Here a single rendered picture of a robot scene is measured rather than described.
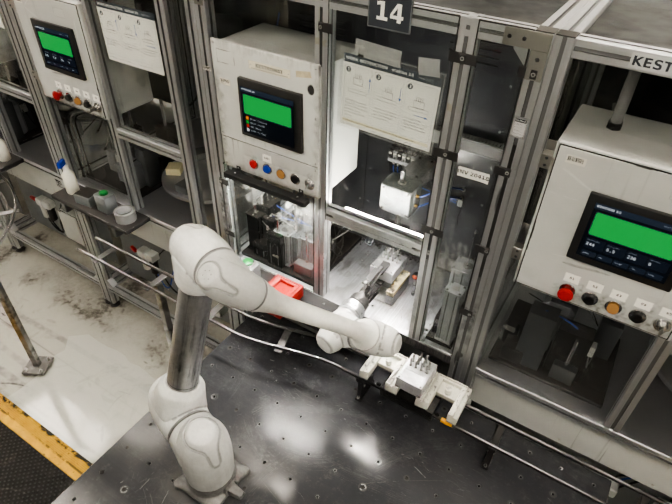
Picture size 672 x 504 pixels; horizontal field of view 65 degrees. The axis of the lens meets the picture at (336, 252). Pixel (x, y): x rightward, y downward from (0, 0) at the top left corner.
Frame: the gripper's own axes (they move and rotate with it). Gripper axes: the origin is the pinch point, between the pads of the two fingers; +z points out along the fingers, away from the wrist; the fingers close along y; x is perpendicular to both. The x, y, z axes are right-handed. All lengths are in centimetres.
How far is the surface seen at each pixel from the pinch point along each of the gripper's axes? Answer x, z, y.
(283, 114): 32, -12, 63
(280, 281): 35.2, -19.3, -7.0
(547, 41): -39, -7, 98
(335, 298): 14.1, -11.9, -11.7
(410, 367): -26.4, -27.6, -8.8
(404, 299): -9.0, 2.8, -12.7
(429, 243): -20.3, -9.7, 31.9
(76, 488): 49, -114, -28
